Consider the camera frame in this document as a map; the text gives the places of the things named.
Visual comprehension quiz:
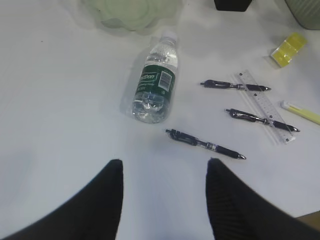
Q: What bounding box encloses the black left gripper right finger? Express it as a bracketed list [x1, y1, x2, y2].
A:
[206, 158, 320, 240]

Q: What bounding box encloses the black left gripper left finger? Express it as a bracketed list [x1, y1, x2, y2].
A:
[6, 159, 124, 240]

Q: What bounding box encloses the black pen middle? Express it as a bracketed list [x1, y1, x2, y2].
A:
[225, 108, 300, 132]

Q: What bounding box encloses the black pen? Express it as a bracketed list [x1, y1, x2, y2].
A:
[165, 129, 247, 160]
[200, 79, 271, 92]
[225, 108, 300, 132]

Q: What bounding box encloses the black pen lower left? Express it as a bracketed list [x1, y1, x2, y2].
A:
[165, 129, 247, 160]

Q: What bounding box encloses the clear plastic ruler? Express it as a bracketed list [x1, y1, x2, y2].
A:
[235, 70, 296, 144]

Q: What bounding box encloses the yellow pen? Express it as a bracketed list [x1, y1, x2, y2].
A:
[280, 100, 320, 125]

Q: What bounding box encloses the clear water bottle green label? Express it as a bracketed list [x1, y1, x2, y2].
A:
[131, 31, 178, 124]

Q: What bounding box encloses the black pen upper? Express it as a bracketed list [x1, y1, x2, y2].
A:
[200, 79, 271, 92]

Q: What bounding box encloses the yellow waste paper wrapper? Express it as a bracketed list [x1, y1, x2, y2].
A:
[270, 32, 307, 68]

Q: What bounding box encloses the green ruffled glass plate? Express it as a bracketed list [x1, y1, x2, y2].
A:
[79, 0, 184, 35]

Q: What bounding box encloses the black square pen holder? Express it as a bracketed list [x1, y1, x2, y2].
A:
[214, 0, 252, 12]

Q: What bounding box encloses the green woven plastic basket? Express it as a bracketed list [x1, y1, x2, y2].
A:
[285, 0, 320, 30]

